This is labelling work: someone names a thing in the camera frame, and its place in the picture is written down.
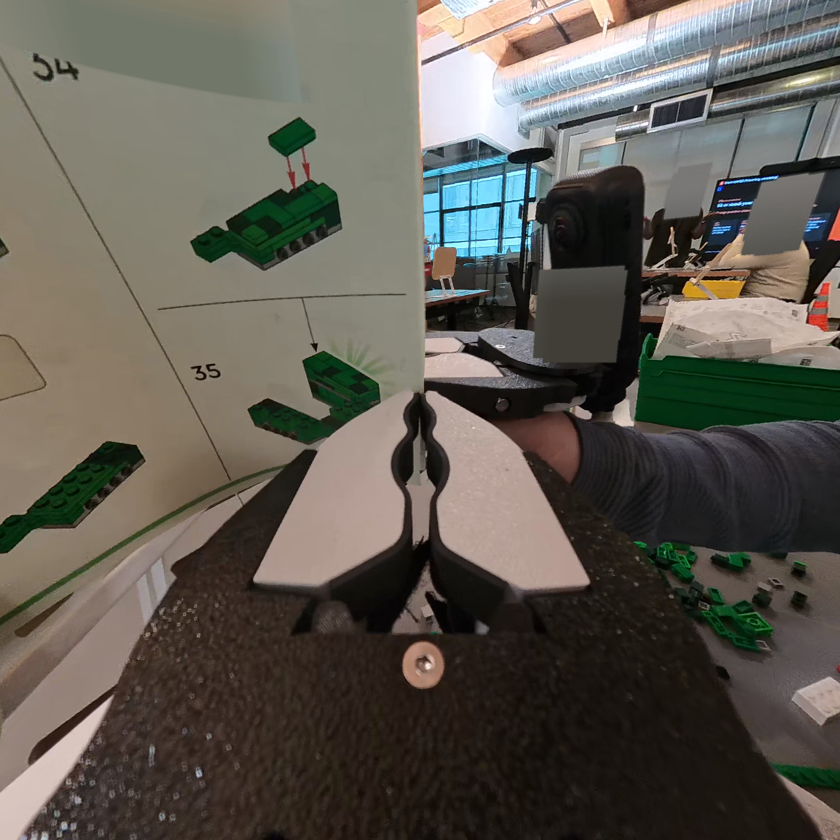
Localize green plastic crate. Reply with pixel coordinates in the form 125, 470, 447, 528
633, 332, 840, 431

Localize yellow tray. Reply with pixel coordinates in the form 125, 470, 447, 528
682, 278, 746, 301

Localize long green plate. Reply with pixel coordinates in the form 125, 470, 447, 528
770, 763, 840, 792

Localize computer monitor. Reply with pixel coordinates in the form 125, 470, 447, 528
705, 157, 840, 261

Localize crumpled white paper bags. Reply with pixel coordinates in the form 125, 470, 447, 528
655, 297, 840, 370

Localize wall air vent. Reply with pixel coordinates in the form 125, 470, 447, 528
646, 90, 714, 134

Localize small wooden board stand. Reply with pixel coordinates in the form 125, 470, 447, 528
429, 245, 461, 297

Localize wooden book stand white base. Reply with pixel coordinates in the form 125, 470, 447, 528
0, 462, 290, 815

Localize pile of green toy bricks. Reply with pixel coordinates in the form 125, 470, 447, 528
633, 541, 812, 655

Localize person's right hand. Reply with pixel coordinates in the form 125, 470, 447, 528
497, 412, 583, 484

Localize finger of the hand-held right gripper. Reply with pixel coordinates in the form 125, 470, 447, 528
424, 334, 490, 356
424, 356, 508, 381

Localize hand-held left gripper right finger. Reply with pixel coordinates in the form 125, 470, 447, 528
422, 391, 591, 634

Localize person's right forearm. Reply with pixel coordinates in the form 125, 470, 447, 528
566, 419, 840, 557

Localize silver air duct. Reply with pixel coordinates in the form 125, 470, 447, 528
492, 0, 840, 106
518, 66, 840, 135

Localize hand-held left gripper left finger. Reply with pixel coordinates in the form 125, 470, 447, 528
252, 390, 423, 634

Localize brick instruction booklet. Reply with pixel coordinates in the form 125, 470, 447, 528
0, 0, 425, 624

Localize white toy brick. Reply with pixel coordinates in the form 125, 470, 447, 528
790, 678, 840, 727

